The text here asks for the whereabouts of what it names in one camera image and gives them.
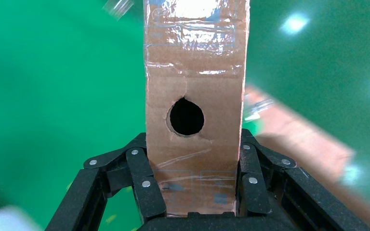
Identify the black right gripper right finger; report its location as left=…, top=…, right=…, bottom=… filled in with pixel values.
left=238, top=129, right=370, bottom=231

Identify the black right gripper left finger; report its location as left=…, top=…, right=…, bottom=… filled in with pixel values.
left=46, top=132, right=167, bottom=231

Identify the small cardboard box with hole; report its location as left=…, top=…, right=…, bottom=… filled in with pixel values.
left=143, top=0, right=251, bottom=218

